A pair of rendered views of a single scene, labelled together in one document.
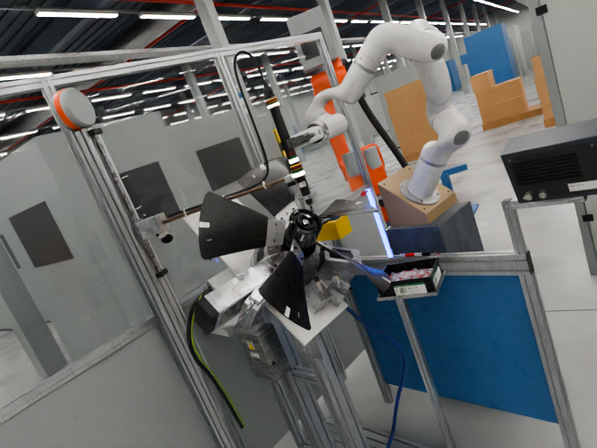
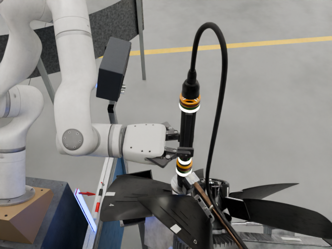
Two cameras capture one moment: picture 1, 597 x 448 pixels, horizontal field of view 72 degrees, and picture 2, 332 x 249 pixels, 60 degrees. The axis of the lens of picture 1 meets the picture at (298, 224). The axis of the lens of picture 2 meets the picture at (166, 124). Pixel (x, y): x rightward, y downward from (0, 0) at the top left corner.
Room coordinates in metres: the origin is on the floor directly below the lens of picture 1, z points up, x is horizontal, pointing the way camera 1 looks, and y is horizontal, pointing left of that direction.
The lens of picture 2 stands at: (1.83, 0.21, 2.06)
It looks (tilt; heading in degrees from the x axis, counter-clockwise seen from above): 49 degrees down; 225
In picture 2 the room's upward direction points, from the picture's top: straight up
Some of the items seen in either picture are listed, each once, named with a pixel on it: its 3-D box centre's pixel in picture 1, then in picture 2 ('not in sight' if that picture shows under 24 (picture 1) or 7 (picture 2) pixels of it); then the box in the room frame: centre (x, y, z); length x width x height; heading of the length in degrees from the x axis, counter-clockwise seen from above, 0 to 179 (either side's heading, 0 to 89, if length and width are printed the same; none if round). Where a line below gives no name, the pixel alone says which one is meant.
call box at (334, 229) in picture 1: (331, 228); not in sight; (1.95, -0.14, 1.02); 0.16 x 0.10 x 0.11; 41
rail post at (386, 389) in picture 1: (367, 339); not in sight; (1.97, -0.12, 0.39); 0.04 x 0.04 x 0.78; 41
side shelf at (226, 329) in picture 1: (242, 308); not in sight; (1.83, 0.38, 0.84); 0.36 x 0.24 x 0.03; 131
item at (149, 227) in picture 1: (152, 226); not in sight; (1.64, 0.54, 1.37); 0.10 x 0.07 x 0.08; 76
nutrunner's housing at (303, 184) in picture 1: (287, 144); (186, 144); (1.49, -0.07, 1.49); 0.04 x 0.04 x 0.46
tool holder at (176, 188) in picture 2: (300, 186); (185, 179); (1.49, -0.06, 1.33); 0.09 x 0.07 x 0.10; 76
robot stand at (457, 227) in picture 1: (452, 300); (53, 246); (1.90, -0.59, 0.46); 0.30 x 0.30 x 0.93; 38
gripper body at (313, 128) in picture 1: (306, 136); (143, 142); (1.56, -0.15, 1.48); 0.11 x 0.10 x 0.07; 131
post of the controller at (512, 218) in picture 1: (513, 227); (113, 119); (1.33, -0.69, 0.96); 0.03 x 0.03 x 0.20; 41
